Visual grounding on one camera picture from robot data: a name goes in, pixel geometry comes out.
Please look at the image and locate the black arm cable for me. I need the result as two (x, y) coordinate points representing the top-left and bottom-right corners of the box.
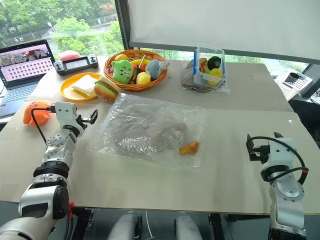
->
(246, 135), (309, 186)
(31, 103), (57, 147)

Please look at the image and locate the thin white cable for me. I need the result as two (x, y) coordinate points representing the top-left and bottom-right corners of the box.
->
(145, 209), (155, 240)

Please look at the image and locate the pink plush toy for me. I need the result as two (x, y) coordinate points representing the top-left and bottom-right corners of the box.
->
(59, 49), (80, 62)

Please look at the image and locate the white desk phone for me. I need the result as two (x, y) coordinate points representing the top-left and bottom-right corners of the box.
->
(273, 71), (315, 102)

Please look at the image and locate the brown toy bread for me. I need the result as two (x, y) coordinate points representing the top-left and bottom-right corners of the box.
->
(199, 57), (209, 73)

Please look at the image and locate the dark window pillar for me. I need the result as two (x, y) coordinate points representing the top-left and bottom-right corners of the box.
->
(114, 0), (131, 52)

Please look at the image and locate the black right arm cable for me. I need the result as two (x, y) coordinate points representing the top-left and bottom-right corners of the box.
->
(246, 135), (309, 186)

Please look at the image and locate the dark grey cup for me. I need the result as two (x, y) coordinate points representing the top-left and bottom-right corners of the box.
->
(284, 71), (302, 85)

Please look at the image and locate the yellow round fruit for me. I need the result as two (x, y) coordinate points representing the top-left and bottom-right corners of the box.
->
(204, 67), (223, 86)

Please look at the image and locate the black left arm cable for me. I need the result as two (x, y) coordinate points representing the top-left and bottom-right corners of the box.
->
(31, 103), (57, 147)

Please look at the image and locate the black orange screwdriver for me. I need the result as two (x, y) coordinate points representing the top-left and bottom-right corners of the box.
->
(128, 54), (147, 85)

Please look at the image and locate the grey rounded shape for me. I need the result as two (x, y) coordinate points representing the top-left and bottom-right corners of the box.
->
(107, 211), (143, 240)
(173, 212), (202, 240)

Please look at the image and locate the orange toy chicken drumstick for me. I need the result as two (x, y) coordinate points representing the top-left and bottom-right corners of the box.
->
(179, 141), (201, 156)

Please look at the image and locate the open laptop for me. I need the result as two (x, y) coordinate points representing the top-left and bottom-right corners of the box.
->
(0, 39), (56, 118)

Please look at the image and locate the clear container with blue clips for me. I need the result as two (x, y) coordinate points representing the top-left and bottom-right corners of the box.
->
(192, 43), (227, 87)

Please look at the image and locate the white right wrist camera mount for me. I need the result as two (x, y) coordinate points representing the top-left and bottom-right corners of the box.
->
(267, 137), (297, 167)

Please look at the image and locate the yellow plastic plate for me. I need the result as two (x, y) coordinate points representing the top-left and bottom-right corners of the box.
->
(60, 72), (106, 102)

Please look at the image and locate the white toy sandwich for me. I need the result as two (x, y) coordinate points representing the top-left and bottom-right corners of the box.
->
(71, 74), (98, 98)

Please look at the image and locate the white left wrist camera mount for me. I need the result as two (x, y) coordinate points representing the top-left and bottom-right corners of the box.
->
(53, 101), (78, 126)

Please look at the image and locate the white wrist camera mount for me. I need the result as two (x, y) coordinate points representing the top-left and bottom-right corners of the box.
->
(267, 137), (297, 167)
(53, 101), (78, 126)

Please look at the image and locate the yellow toy banana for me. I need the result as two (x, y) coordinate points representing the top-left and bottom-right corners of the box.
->
(131, 58), (151, 66)

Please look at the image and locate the grey plush fish toy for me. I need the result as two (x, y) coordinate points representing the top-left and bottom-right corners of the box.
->
(145, 59), (170, 81)

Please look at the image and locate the black handheld controller with screen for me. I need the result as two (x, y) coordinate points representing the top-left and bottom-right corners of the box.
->
(53, 54), (100, 76)

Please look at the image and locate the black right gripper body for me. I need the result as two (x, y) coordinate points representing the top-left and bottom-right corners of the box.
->
(252, 143), (271, 162)

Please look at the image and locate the white projection screen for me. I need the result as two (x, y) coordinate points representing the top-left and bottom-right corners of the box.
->
(127, 0), (320, 61)

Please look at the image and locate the black and green toy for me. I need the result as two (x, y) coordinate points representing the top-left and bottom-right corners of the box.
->
(206, 56), (223, 71)

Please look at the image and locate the dark side desk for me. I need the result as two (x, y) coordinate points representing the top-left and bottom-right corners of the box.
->
(287, 63), (320, 148)

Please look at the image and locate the round yellow plush toy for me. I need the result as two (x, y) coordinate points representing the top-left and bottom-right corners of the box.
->
(136, 71), (152, 85)

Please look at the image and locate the black table leg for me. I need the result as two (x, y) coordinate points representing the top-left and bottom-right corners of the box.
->
(208, 213), (226, 240)
(71, 207), (96, 240)

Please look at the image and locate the green plush cat toy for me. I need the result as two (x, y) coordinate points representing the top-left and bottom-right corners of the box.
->
(111, 59), (134, 85)

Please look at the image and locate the plush hamburger toy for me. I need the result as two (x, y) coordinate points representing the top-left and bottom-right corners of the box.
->
(93, 75), (120, 103)

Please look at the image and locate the orange wicker basket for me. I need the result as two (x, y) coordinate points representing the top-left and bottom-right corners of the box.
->
(103, 49), (169, 93)

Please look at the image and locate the small clear plastic bag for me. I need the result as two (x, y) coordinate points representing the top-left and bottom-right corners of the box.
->
(180, 59), (231, 95)

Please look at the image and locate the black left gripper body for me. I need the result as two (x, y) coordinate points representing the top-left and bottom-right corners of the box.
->
(75, 114), (88, 131)

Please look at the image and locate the orange plush toy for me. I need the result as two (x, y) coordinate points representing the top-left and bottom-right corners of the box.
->
(23, 99), (55, 128)

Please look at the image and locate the large clear plastic bag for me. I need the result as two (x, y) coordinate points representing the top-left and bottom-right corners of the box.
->
(88, 93), (207, 170)

